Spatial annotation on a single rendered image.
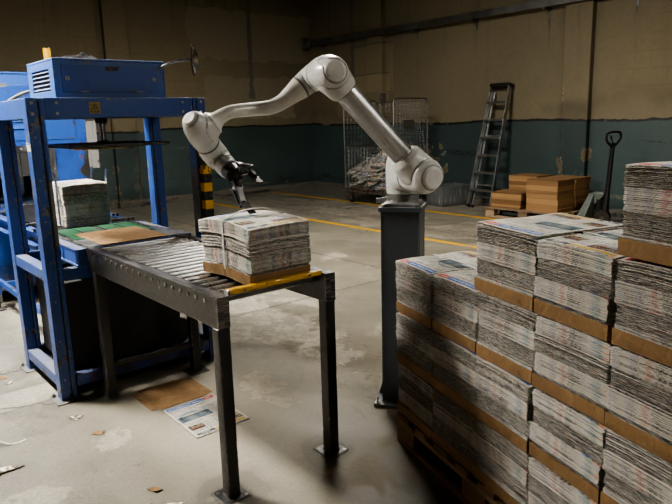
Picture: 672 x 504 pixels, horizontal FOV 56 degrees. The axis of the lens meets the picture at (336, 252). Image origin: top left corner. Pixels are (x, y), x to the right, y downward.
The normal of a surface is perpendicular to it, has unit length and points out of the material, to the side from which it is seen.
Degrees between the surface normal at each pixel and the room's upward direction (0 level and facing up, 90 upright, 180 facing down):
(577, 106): 90
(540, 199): 90
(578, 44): 90
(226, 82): 90
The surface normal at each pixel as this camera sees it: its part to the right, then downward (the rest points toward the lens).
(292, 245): 0.64, 0.22
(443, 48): -0.77, 0.15
